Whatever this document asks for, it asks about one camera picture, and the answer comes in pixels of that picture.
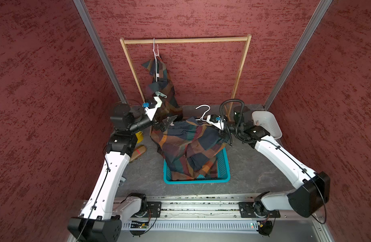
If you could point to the aluminium corner post left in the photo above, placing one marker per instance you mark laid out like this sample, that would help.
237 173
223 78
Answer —
89 25

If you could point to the wooden clothes rack frame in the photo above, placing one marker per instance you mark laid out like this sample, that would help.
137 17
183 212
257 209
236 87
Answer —
247 39

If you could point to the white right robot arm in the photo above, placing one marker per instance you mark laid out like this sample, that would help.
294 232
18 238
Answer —
311 189

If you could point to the aluminium corner post right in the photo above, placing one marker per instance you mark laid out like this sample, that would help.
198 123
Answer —
307 34

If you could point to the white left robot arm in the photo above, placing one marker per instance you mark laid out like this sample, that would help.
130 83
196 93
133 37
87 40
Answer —
110 169

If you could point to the teal plastic basket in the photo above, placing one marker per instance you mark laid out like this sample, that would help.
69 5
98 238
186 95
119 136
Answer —
223 173

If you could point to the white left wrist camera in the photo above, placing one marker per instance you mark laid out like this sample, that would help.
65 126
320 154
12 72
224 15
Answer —
151 106

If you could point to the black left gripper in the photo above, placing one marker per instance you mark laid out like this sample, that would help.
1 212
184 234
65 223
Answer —
165 123

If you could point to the plaid long-sleeve shirt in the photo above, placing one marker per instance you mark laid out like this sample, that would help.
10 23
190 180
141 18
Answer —
189 149

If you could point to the white plastic bin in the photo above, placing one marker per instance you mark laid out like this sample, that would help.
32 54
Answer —
268 121

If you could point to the yellow metal bucket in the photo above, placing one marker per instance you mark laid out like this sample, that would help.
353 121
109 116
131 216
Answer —
139 136

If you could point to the mint green clothespin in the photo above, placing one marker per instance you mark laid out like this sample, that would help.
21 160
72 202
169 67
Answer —
160 94

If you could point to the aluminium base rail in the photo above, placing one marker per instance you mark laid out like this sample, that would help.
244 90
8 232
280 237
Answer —
137 215

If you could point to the white wire hanger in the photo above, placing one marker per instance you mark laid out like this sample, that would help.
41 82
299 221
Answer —
156 56
201 118

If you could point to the aluminium corner post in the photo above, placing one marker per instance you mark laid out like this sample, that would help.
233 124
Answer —
307 34
89 25

